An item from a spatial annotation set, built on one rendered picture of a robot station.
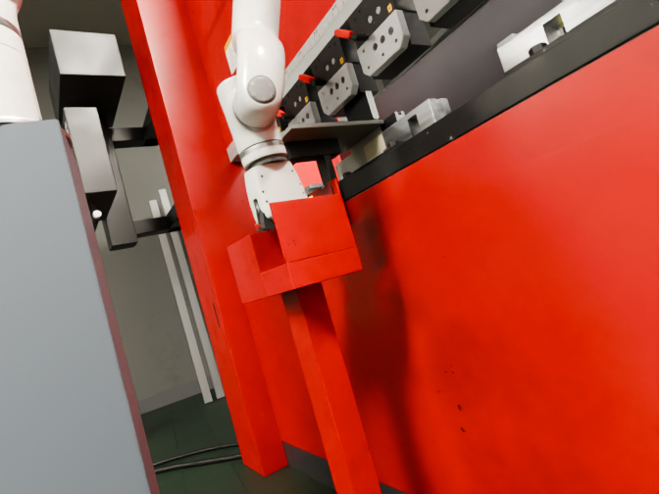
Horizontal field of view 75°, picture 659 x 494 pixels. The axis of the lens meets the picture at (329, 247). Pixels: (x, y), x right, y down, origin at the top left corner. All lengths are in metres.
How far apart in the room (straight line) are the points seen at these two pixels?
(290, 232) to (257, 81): 0.25
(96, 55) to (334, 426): 1.83
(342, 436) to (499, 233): 0.45
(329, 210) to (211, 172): 1.16
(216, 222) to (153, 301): 2.51
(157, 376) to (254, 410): 2.53
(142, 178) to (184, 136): 2.59
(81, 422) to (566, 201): 0.73
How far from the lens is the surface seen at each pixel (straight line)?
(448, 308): 0.86
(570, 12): 0.83
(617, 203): 0.66
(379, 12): 1.10
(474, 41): 1.60
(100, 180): 1.94
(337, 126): 1.02
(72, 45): 2.22
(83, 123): 2.03
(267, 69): 0.75
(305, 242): 0.74
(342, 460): 0.86
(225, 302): 1.78
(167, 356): 4.27
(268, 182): 0.77
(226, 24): 1.86
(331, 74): 1.24
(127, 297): 4.28
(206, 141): 1.94
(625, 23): 0.66
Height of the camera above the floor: 0.66
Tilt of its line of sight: 4 degrees up
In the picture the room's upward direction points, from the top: 16 degrees counter-clockwise
